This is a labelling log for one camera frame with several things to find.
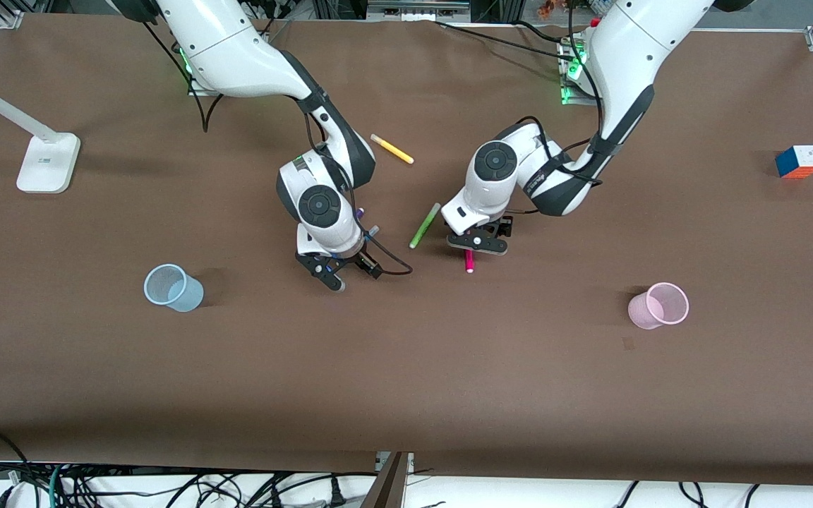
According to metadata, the green marker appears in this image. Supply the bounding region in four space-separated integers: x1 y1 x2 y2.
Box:
409 202 442 249

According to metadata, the yellow marker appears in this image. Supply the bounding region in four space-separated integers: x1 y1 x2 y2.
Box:
370 133 415 165

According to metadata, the light blue mesh cup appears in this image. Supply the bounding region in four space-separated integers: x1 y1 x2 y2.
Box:
143 264 205 313

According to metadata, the brown paper table cover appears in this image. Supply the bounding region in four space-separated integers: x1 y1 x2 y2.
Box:
0 13 813 488

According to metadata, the pink mesh cup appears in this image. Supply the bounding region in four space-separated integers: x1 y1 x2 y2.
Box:
627 282 690 330

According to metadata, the dark table leg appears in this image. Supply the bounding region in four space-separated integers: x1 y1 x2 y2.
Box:
359 452 411 508

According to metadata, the white desk lamp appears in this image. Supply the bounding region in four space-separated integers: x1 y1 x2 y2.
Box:
0 71 81 194

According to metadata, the colourful puzzle cube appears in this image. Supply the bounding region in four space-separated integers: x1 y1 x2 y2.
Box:
775 145 813 179

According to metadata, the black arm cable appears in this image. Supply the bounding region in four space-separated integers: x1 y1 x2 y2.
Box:
140 20 225 133
435 20 564 59
512 0 608 188

